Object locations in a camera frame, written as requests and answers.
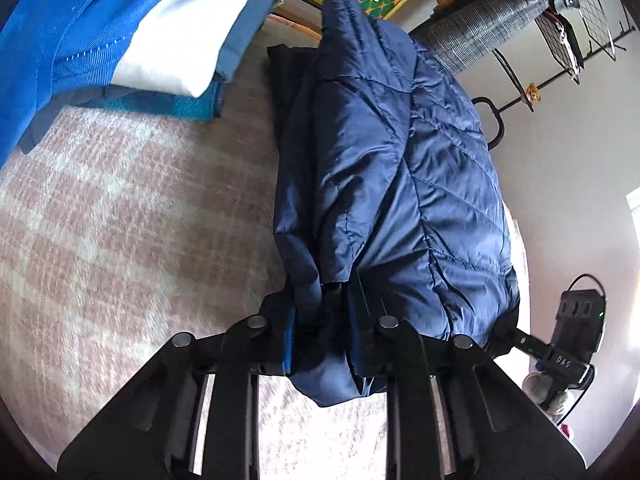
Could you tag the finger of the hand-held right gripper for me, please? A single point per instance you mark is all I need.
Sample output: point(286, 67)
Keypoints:
point(527, 344)

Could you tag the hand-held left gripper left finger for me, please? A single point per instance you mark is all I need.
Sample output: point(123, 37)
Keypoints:
point(289, 345)

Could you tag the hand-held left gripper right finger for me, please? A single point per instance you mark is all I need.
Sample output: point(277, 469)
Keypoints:
point(356, 340)

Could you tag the navy puffer jacket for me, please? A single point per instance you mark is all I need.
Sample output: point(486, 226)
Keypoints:
point(390, 185)

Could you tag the black metal clothes rack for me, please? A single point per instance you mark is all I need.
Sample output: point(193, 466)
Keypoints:
point(575, 25)

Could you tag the window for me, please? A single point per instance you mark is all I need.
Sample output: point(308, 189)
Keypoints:
point(634, 217)

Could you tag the pink checked blanket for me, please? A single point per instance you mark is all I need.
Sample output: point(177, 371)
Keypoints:
point(125, 235)

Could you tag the small teddy bear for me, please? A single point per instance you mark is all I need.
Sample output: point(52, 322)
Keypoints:
point(532, 96)

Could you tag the teal folded cloth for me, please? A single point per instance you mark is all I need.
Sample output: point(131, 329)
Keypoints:
point(165, 102)

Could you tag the grey plaid coat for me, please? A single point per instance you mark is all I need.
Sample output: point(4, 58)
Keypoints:
point(490, 20)

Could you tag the blue and white jacket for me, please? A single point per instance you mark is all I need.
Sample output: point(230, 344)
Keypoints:
point(100, 25)

